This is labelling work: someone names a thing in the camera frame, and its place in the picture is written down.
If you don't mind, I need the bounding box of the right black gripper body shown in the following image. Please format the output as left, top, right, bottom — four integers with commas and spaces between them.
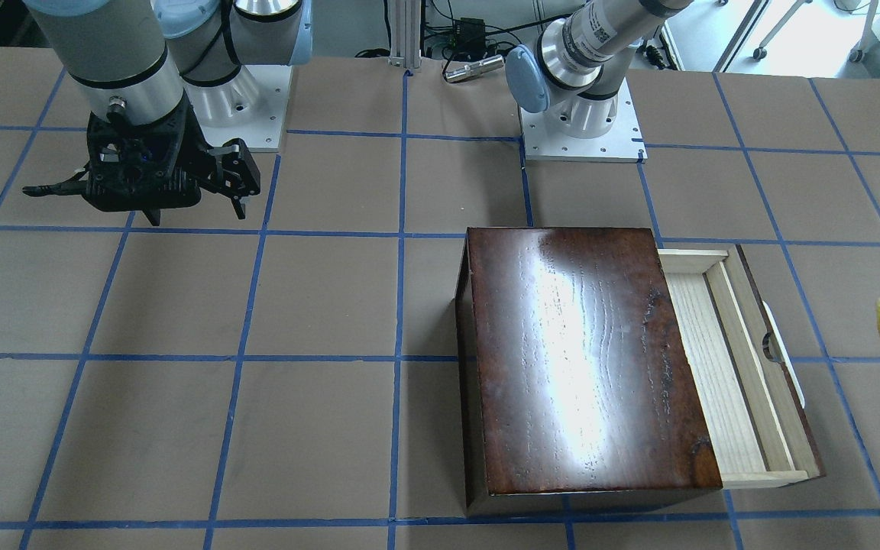
82, 98, 210, 212

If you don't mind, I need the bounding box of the aluminium frame post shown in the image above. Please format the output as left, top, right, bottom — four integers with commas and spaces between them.
387, 0, 423, 74

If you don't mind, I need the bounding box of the silver flashlight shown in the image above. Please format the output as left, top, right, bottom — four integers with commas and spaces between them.
442, 55, 504, 84

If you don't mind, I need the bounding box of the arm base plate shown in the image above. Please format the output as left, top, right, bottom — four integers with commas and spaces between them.
519, 80, 649, 163
186, 65, 294, 153

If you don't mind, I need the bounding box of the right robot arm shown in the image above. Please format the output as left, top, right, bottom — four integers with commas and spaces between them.
22, 1, 313, 226

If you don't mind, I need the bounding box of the dark wooden drawer cabinet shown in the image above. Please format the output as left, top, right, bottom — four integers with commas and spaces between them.
455, 227, 723, 516

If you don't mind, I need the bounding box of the light wooden drawer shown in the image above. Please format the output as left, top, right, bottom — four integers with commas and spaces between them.
658, 246, 827, 490

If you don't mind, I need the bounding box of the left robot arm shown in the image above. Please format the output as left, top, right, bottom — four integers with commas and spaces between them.
506, 1, 880, 335

